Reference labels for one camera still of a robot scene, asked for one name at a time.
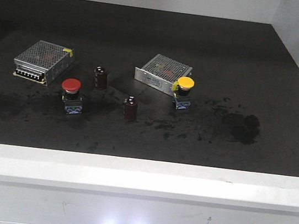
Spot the yellow mushroom push button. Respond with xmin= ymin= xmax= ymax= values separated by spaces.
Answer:
xmin=172 ymin=76 xmax=195 ymax=110

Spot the red mushroom push button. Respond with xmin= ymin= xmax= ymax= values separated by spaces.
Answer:
xmin=61 ymin=78 xmax=83 ymax=115

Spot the front dark red capacitor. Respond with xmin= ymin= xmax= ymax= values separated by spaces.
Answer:
xmin=124 ymin=96 xmax=138 ymax=122

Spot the dark red capacitor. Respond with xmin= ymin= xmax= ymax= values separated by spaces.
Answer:
xmin=94 ymin=66 xmax=108 ymax=90
xmin=124 ymin=96 xmax=138 ymax=122

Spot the right metal mesh power supply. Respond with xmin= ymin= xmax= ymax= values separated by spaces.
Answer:
xmin=134 ymin=54 xmax=193 ymax=96

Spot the metal mesh power supply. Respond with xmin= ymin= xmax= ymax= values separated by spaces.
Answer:
xmin=134 ymin=54 xmax=193 ymax=96
xmin=13 ymin=40 xmax=75 ymax=86

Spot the rear dark red capacitor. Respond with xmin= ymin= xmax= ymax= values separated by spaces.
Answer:
xmin=94 ymin=66 xmax=108 ymax=90

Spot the left metal mesh power supply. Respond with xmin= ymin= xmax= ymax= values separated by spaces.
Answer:
xmin=13 ymin=40 xmax=75 ymax=86

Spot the white shelf front ledge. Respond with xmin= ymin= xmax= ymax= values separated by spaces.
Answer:
xmin=0 ymin=145 xmax=299 ymax=224

